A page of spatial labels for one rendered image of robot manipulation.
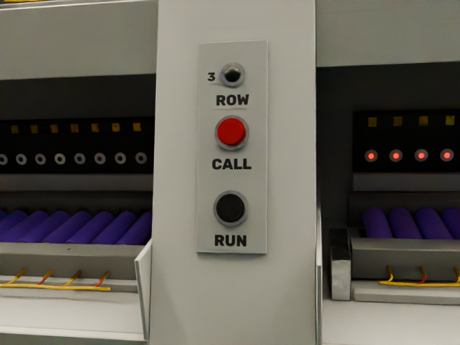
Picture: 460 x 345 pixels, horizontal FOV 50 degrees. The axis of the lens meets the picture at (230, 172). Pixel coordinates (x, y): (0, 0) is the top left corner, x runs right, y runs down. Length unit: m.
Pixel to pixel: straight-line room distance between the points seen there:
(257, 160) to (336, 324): 0.11
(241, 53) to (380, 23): 0.08
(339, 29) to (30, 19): 0.19
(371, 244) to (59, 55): 0.24
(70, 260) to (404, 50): 0.25
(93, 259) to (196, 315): 0.10
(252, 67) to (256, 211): 0.08
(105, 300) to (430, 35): 0.26
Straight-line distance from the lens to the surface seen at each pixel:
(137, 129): 0.46
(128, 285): 0.35
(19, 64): 0.36
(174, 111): 0.29
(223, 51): 0.30
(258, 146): 0.28
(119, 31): 0.33
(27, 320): 0.34
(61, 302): 0.35
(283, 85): 0.29
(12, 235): 0.43
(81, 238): 0.40
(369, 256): 0.34
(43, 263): 0.37
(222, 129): 0.28
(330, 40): 0.31
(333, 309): 0.32
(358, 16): 0.31
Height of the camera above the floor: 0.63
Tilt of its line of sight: 6 degrees up
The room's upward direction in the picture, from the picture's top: 1 degrees clockwise
